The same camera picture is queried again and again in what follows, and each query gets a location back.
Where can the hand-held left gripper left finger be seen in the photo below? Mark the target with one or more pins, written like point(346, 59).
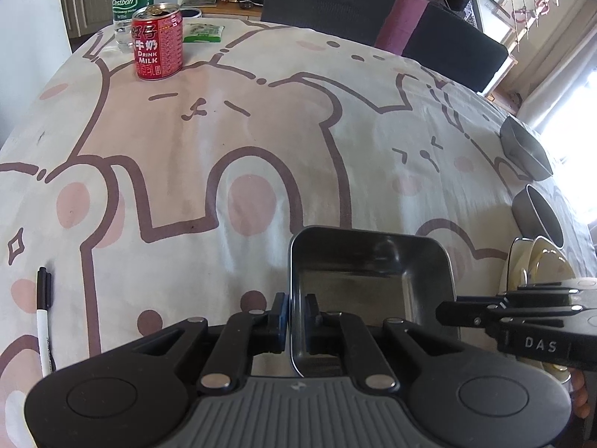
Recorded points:
point(282, 322)

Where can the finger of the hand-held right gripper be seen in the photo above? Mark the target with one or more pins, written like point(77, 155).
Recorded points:
point(466, 315)
point(536, 295)

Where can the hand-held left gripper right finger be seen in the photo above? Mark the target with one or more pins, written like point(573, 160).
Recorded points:
point(313, 324)

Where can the cream bowl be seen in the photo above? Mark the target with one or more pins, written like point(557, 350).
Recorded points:
point(555, 266)

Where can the oval metal bowl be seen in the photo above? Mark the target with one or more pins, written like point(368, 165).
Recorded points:
point(536, 217)

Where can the rectangular metal tray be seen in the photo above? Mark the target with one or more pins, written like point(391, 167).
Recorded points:
point(373, 261)

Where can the square grey bowl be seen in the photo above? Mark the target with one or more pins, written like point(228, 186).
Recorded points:
point(527, 154)

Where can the person's right hand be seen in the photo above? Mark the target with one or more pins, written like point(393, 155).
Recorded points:
point(579, 392)

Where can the printed tablecloth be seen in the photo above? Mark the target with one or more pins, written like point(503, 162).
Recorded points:
point(233, 158)

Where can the beige curtain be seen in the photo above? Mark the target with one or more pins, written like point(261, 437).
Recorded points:
point(559, 70)

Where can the black marker pen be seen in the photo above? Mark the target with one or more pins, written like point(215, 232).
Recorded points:
point(45, 317)

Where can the dark grey chair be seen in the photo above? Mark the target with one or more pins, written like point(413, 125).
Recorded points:
point(454, 51)
point(326, 2)

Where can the green packet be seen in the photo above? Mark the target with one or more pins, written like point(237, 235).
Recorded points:
point(204, 32)

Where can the red drink can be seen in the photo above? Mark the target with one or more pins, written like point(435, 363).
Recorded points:
point(157, 42)

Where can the clear water bottle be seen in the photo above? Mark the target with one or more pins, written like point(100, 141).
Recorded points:
point(133, 4)

